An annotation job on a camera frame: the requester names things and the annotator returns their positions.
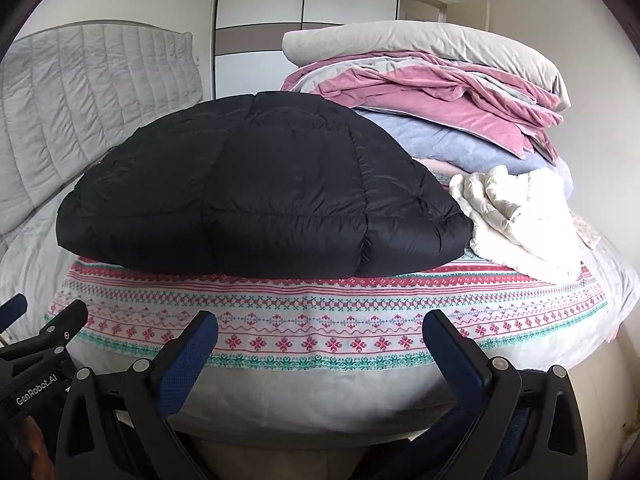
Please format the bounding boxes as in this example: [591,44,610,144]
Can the small floral cloth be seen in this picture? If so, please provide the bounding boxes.
[572,210,603,250]

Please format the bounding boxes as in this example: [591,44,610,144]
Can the light pink blanket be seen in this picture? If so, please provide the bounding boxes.
[415,157,466,181]

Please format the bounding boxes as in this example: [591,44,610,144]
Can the red green patterned blanket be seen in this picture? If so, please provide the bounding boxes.
[44,250,608,373]

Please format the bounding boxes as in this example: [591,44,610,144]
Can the grey quilted headboard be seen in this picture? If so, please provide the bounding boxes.
[0,22,205,241]

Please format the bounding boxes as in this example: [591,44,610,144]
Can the black puffer jacket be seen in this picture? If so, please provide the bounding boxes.
[55,91,475,278]

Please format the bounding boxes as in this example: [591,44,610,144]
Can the lavender blue blanket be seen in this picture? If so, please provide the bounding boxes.
[357,109,574,196]

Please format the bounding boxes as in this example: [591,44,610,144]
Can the pink velvet blanket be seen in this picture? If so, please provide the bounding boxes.
[280,57,565,161]

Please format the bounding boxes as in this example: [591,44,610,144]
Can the bed with pale grey sheet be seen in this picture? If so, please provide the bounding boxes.
[0,175,640,436]

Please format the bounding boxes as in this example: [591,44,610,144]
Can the grey folded duvet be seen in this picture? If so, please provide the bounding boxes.
[281,21,572,111]

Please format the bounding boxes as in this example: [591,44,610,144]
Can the person's left hand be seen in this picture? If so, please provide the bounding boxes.
[20,416,57,480]

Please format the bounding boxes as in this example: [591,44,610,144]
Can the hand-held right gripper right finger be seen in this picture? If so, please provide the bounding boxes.
[422,309,590,480]

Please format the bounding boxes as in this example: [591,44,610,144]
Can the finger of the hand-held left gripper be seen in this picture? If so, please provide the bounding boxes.
[0,294,28,333]
[42,300,89,356]

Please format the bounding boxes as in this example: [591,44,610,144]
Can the white room door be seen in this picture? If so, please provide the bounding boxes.
[400,0,449,26]

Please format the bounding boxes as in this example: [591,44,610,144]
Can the cream white cloth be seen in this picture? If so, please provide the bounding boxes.
[448,165,583,283]

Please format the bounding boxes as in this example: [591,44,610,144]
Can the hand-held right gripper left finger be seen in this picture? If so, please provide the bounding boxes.
[54,310,221,480]

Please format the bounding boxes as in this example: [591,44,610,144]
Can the white and brown wardrobe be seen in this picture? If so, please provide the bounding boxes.
[214,0,402,102]

